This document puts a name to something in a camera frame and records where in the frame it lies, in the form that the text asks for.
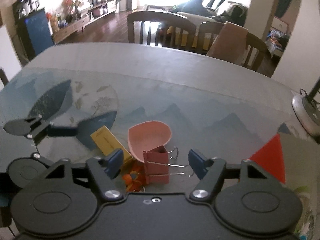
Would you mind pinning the pink heart-shaped dish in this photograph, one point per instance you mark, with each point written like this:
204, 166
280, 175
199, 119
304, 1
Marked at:
147, 136

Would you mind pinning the red binder clip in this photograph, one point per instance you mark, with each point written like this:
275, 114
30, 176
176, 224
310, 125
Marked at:
157, 164

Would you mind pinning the wooden chair with cloth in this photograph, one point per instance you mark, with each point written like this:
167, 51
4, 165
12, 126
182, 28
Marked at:
255, 52

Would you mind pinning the pink cloth on chair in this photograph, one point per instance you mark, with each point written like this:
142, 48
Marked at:
230, 44

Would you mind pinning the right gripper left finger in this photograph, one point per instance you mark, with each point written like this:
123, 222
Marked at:
103, 171

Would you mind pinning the wooden chair left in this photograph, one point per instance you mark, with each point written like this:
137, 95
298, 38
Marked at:
161, 28

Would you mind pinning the orange keychain toy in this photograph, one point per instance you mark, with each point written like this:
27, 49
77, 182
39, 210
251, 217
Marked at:
134, 177

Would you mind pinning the wooden tv cabinet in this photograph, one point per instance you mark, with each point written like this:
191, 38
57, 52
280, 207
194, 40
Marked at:
91, 15

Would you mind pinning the yellow rectangular box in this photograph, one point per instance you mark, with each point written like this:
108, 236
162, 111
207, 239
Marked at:
107, 142

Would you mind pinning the sofa with clothes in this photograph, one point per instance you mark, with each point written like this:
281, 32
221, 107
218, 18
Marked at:
199, 11

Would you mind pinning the desk lamp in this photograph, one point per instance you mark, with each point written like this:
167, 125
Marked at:
306, 109

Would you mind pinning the white red cardboard box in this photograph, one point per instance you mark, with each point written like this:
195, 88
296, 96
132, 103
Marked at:
295, 163

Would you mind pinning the blue panel cabinet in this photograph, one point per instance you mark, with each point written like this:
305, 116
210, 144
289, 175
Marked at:
32, 30

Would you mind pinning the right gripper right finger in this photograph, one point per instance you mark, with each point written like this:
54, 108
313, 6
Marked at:
210, 172

